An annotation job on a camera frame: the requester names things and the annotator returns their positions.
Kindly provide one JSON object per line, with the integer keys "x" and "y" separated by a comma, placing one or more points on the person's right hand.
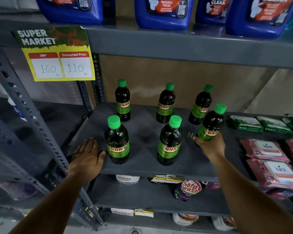
{"x": 213, "y": 148}

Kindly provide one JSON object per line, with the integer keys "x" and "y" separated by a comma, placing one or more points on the person's left hand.
{"x": 85, "y": 165}

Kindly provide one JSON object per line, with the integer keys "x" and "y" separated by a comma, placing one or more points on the person's left little finger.
{"x": 76, "y": 153}

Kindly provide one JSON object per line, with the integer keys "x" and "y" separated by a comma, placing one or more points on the person's right thumb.
{"x": 198, "y": 141}

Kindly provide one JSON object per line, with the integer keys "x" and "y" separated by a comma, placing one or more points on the person's left middle finger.
{"x": 88, "y": 146}

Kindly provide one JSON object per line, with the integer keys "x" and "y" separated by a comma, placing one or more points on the person's left thumb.
{"x": 102, "y": 158}

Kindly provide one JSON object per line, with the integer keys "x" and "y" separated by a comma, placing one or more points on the dark green-capped cleaner bottle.
{"x": 211, "y": 124}

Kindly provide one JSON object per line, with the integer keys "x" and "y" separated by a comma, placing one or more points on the person's right forearm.
{"x": 249, "y": 202}

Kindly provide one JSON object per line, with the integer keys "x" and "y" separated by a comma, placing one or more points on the person's left forearm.
{"x": 51, "y": 207}

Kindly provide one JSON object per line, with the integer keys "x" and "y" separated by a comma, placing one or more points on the group of dark bottles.
{"x": 117, "y": 143}

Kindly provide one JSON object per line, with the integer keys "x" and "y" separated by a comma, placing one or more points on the white plastic tub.
{"x": 185, "y": 218}
{"x": 223, "y": 222}
{"x": 127, "y": 179}

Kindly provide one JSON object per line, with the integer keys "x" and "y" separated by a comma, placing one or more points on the grey metal shelving rack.
{"x": 51, "y": 119}
{"x": 146, "y": 134}

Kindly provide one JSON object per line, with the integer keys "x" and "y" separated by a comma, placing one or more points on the purple detergent pouch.
{"x": 186, "y": 190}
{"x": 279, "y": 193}
{"x": 211, "y": 185}

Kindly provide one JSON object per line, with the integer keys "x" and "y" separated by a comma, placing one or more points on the yellow shelf price label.
{"x": 144, "y": 213}
{"x": 167, "y": 179}

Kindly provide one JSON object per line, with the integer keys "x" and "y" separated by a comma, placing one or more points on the white shelf label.
{"x": 122, "y": 212}

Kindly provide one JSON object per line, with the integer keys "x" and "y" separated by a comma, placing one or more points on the brown cardboard backing sheet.
{"x": 180, "y": 82}

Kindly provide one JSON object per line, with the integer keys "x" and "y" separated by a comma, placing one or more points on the purple plastic packet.
{"x": 17, "y": 190}

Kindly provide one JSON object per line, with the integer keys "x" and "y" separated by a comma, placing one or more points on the white and blue bottle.
{"x": 18, "y": 109}

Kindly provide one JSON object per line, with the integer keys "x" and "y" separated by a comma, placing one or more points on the person's shoe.
{"x": 135, "y": 232}

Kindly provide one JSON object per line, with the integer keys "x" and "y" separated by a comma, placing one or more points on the yellow and green price sign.
{"x": 56, "y": 58}

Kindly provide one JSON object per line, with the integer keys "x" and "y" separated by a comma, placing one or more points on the blue detergent jug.
{"x": 70, "y": 10}
{"x": 258, "y": 21}
{"x": 211, "y": 12}
{"x": 166, "y": 14}

